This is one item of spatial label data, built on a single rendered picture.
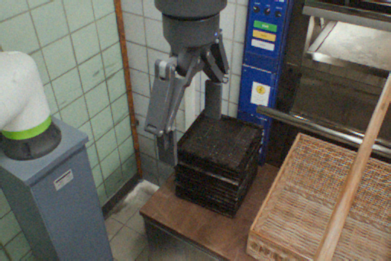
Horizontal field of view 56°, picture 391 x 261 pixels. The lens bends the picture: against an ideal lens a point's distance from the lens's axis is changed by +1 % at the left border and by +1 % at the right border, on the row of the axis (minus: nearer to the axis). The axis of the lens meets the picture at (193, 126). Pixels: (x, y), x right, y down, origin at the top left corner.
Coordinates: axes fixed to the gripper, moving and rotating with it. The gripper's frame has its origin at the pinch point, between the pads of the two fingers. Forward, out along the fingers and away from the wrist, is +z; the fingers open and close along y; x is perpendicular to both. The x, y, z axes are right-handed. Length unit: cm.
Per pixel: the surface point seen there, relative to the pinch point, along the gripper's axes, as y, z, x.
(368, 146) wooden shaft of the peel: -47, 27, 25
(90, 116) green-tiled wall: -59, 72, -98
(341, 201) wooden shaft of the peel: -25.2, 27.2, 23.7
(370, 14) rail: -75, 3, 13
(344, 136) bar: -52, 30, 18
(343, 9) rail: -75, 3, 6
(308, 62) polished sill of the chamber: -89, 29, -5
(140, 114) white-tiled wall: -90, 87, -92
